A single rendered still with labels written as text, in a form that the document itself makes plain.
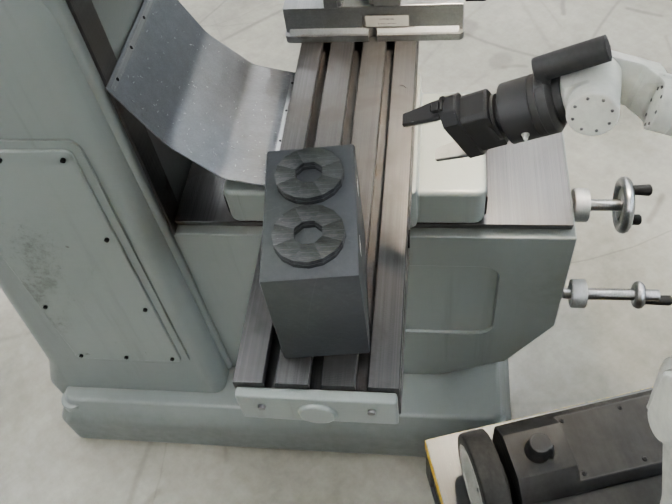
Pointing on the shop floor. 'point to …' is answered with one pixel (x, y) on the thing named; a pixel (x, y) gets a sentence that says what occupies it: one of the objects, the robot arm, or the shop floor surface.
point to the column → (93, 210)
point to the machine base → (102, 426)
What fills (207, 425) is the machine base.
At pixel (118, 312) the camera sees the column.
